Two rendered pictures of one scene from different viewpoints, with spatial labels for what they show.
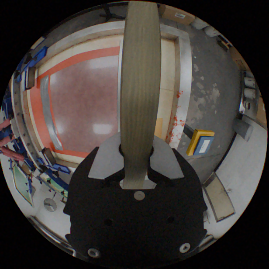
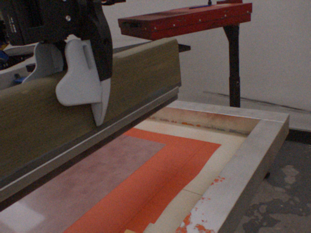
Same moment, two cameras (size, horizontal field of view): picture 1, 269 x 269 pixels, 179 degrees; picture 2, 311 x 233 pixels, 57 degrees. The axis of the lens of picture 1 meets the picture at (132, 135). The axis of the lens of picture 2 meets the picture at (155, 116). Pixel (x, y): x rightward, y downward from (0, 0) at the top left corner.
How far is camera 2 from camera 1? 0.36 m
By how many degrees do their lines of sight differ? 91
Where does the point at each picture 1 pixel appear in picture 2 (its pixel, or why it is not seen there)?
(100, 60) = (130, 139)
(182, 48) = (256, 131)
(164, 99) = (186, 208)
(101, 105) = (75, 180)
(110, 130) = (37, 219)
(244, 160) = not seen: outside the picture
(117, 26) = (178, 106)
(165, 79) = (207, 180)
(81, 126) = not seen: hidden behind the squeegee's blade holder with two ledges
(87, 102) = not seen: hidden behind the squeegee
